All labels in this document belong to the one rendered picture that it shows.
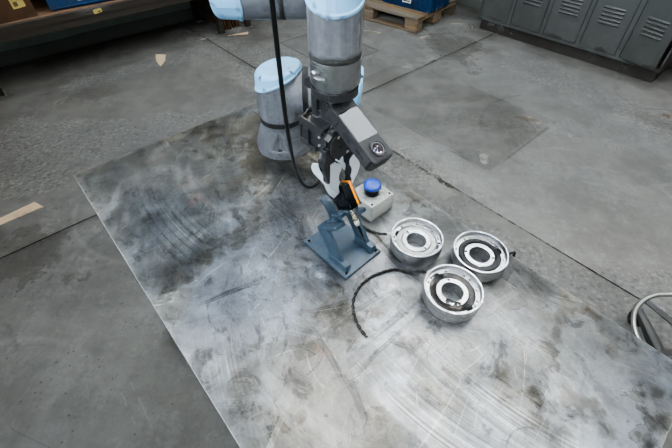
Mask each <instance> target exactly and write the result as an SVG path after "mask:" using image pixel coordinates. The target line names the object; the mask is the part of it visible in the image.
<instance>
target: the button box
mask: <svg viewBox="0 0 672 448"><path fill-rule="evenodd" d="M355 190H356V192H357V195H358V197H359V199H360V202H362V203H361V204H359V205H358V207H365V208H366V211H365V212H364V213H362V214H361V215H362V216H363V217H365V218H366V219H367V220H368V221H370V222H372V221H373V220H375V219H376V218H377V217H379V216H380V215H382V214H383V213H385V212H386V211H388V210H389V209H390V208H392V202H393V195H394V193H392V192H391V191H389V190H388V189H386V188H385V187H384V186H382V185H381V189H380V190H379V191H377V192H374V193H370V192H368V191H366V190H365V189H364V187H363V184H362V185H360V186H358V187H357V188H355Z"/></svg>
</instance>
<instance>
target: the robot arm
mask: <svg viewBox="0 0 672 448"><path fill-rule="evenodd" d="M209 3H210V6H211V9H212V11H213V13H214V14H215V15H216V16H217V17H218V18H220V19H226V20H239V21H244V20H271V13H270V4H269V0H209ZM275 4H276V14H277V20H307V35H308V52H309V66H302V64H301V62H300V60H298V59H297V58H293V57H281V63H282V72H283V81H284V90H285V98H286V107H287V114H288V122H289V129H290V135H291V141H292V147H293V152H294V157H295V158H298V157H301V156H303V155H304V154H306V153H307V152H308V151H309V150H310V149H311V150H313V151H314V152H317V151H320V152H321V154H320V156H319V158H318V163H312V166H311V168H312V171H313V173H314V174H315V175H316V176H317V177H318V178H319V180H320V181H321V182H322V183H323V184H324V186H325V188H326V191H327V192H328V194H329V195H330V196H332V197H333V198H335V197H336V196H337V195H338V194H339V193H340V191H339V184H340V181H339V174H340V172H341V168H343V169H344V170H345V171H344V172H345V180H350V181H352V183H353V182H354V179H355V177H356V175H357V173H358V170H359V167H360V165H362V166H363V167H364V169H365V170H366V171H373V170H374V169H376V168H378V167H380V166H382V165H383V164H385V163H386V162H387V161H388V160H389V159H390V158H391V156H392V154H393V152H392V150H391V149H390V148H389V146H388V145H387V144H386V142H385V141H384V140H383V138H382V137H381V136H380V134H379V133H378V132H377V131H376V129H375V128H374V127H373V125H372V124H371V123H370V121H369V120H368V119H367V117H366V116H365V115H364V114H363V112H362V111H361V110H360V108H359V104H360V100H361V95H362V89H363V78H364V67H363V66H361V62H362V37H363V17H364V4H365V0H275ZM254 79H255V91H256V95H257V101H258V108H259V114H260V121H261V123H260V128H259V133H258V137H257V144H258V149H259V151H260V152H261V154H263V155H264V156H266V157H268V158H270V159H274V160H291V157H290V152H289V147H288V142H287V137H286V131H285V124H284V118H283V111H282V104H281V96H280V89H279V81H278V73H277V64H276V58H274V59H271V60H268V61H266V62H264V63H262V64H261V65H260V66H259V67H258V68H257V69H256V71H255V74H254ZM306 114H308V115H306ZM345 180H344V181H345Z"/></svg>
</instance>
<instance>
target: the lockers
mask: <svg viewBox="0 0 672 448"><path fill-rule="evenodd" d="M478 18H479V19H482V20H481V24H480V29H484V30H487V31H490V32H493V33H496V34H499V35H503V36H506V37H509V38H512V39H515V40H518V41H521V42H525V43H528V44H531V45H534V46H537V47H540V48H544V49H547V50H550V51H553V52H556V53H559V54H563V55H566V56H569V57H572V58H575V59H578V60H581V61H585V62H588V63H591V64H594V65H597V66H600V67H604V68H607V69H610V70H613V71H616V72H619V73H623V74H626V75H629V76H632V77H635V78H638V79H641V80H645V81H648V82H652V81H653V80H654V79H656V78H657V77H658V76H659V75H660V74H661V73H662V72H663V71H665V70H666V69H667V68H668V67H669V66H670V64H671V63H672V0H482V3H481V7H480V11H479V15H478Z"/></svg>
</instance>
